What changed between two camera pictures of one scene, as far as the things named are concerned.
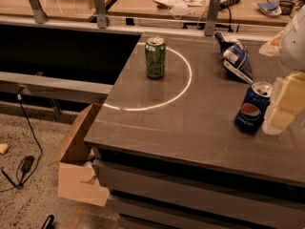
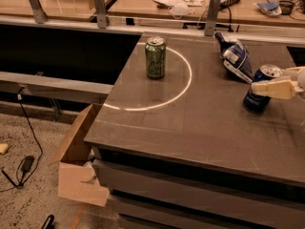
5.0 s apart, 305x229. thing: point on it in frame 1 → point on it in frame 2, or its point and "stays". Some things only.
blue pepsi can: x=251 y=114 → x=256 y=102
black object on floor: x=48 y=223 stays
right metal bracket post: x=210 y=24 stays
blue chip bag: x=235 y=58 stays
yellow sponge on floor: x=3 y=148 stays
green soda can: x=155 y=57 stays
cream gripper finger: x=291 y=102 → x=279 y=88
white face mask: x=178 y=10 stays
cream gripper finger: x=273 y=47 → x=294 y=71
